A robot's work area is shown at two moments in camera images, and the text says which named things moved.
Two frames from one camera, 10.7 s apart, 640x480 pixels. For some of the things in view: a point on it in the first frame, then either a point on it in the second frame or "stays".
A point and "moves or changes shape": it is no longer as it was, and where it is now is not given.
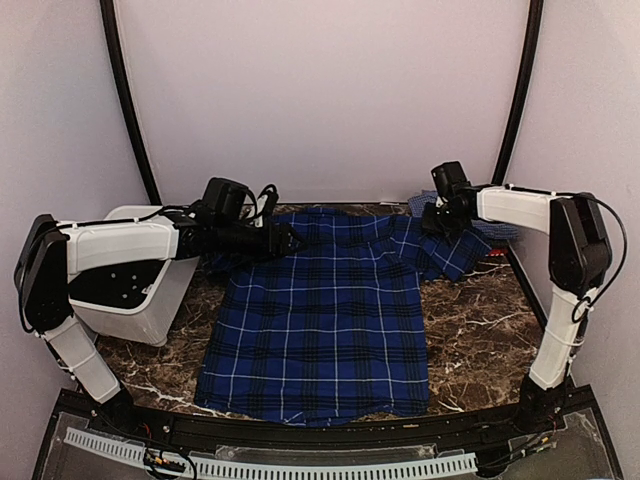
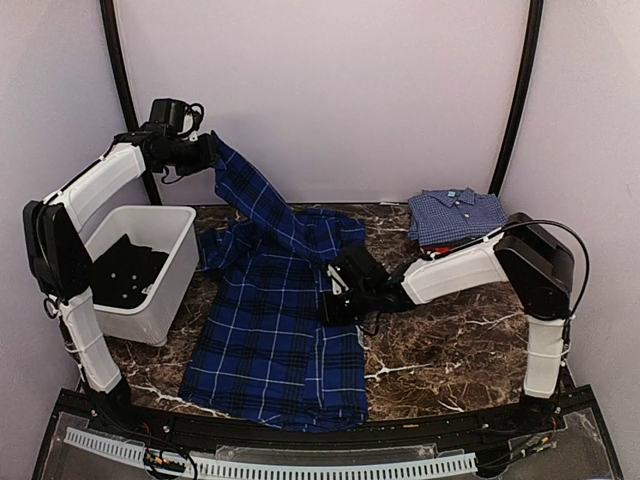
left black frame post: (109, 26) stays
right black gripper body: (442, 222) → (348, 311)
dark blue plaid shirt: (335, 329) moves or changes shape
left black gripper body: (231, 240) → (187, 159)
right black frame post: (534, 32) stays
